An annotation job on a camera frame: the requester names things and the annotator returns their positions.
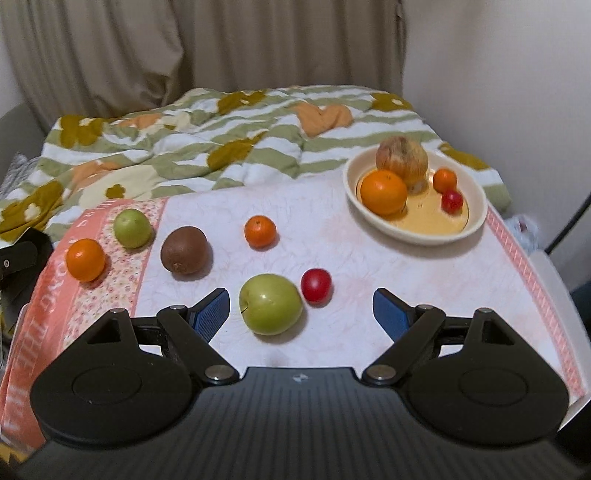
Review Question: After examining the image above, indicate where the brown kiwi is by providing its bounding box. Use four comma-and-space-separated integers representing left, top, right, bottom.
160, 226, 209, 275

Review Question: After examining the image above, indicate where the reddish yellow apple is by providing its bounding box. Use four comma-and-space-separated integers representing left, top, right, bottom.
376, 136, 429, 188

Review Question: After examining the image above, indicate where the beige curtain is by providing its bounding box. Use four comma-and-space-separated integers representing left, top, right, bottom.
1, 1, 406, 127

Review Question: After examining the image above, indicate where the medium orange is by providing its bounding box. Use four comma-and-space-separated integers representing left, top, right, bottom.
65, 238, 106, 283

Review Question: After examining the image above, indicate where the small mandarin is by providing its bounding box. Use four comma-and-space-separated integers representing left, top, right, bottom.
243, 215, 277, 249

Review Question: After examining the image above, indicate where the large green apple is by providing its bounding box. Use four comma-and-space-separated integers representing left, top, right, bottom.
238, 273, 304, 336

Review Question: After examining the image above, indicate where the red cherry tomato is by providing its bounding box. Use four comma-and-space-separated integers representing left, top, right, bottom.
441, 189, 464, 215
301, 268, 332, 304

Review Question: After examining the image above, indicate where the striped flower duvet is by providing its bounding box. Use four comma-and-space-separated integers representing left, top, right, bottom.
1, 85, 511, 245

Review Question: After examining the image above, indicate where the large orange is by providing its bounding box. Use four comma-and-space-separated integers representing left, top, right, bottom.
359, 170, 408, 216

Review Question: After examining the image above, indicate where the pink floral white cloth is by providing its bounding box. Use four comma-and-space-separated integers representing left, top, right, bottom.
1, 174, 590, 450

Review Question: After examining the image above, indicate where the cream oval dish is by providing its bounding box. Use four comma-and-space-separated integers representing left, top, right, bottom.
342, 147, 488, 246

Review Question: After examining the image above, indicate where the black cable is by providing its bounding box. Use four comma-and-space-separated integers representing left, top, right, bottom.
544, 191, 591, 256

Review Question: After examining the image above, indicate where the small green apple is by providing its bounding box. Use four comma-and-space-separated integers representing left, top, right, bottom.
113, 209, 152, 249

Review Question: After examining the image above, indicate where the tiny mandarin in dish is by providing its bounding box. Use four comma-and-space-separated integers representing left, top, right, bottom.
432, 168, 458, 194

